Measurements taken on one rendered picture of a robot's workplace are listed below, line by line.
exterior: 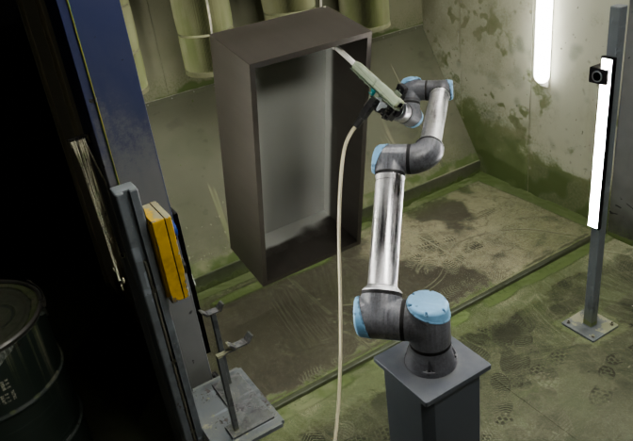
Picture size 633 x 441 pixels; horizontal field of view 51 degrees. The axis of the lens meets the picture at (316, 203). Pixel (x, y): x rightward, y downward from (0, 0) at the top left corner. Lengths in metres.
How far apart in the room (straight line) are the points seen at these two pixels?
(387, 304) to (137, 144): 1.01
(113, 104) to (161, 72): 2.07
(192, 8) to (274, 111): 0.90
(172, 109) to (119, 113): 2.10
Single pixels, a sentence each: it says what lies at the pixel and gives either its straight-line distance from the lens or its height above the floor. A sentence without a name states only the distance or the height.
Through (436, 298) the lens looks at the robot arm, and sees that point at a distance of 2.42.
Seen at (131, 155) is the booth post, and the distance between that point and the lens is 2.27.
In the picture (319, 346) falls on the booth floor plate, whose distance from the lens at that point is 3.61.
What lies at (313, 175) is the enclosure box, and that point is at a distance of 3.64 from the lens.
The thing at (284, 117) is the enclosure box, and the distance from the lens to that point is 3.34.
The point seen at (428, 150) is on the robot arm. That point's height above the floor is 1.30.
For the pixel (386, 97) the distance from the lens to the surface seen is 2.76.
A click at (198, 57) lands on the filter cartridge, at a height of 1.37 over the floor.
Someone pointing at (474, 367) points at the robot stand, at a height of 0.64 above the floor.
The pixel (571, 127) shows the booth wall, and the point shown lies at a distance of 4.48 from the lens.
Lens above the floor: 2.34
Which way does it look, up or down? 28 degrees down
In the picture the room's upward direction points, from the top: 7 degrees counter-clockwise
